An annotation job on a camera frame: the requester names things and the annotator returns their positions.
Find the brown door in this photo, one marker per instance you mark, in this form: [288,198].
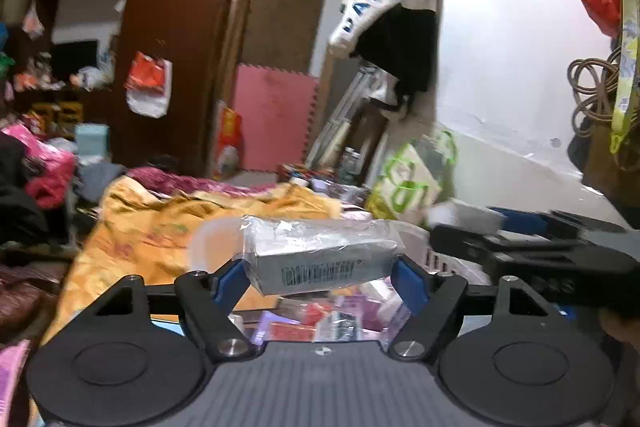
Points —
[280,7]

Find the green and white bag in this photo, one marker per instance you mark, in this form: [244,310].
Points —
[410,179]

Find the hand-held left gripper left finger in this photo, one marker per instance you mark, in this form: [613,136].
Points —
[227,284]

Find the white and red plastic bag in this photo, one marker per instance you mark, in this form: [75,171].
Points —
[147,87]

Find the folded metal rack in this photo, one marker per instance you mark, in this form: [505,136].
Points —
[350,107]

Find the brown hanging bag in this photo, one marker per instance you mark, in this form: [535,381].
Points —
[607,162]

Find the pink red garment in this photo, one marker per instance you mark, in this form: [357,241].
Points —
[42,167]

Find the grey barcode box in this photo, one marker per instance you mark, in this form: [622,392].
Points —
[320,257]

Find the orange blanket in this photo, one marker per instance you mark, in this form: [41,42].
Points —
[150,232]

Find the dark clothing pile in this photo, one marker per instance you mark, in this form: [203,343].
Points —
[20,217]

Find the pile of colourful packets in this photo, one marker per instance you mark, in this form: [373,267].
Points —
[320,317]

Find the light blue box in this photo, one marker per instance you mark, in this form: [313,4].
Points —
[92,142]

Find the small hanging plastic bag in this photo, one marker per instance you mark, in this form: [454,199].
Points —
[32,19]

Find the white plastic basket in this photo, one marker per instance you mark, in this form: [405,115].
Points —
[215,242]

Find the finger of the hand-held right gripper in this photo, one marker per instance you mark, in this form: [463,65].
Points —
[465,244]
[522,217]

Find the black garment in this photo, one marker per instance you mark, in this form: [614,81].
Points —
[400,52]

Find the maroon blanket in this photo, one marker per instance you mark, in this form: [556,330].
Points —
[200,182]

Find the red snack bag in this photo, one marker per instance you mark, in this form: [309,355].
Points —
[230,142]

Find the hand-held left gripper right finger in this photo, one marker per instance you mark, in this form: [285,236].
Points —
[405,282]

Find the pink foam mat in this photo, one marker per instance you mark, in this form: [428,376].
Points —
[272,117]

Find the brown wooden wardrobe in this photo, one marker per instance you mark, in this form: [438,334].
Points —
[175,32]

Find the black television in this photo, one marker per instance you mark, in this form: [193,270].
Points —
[75,59]

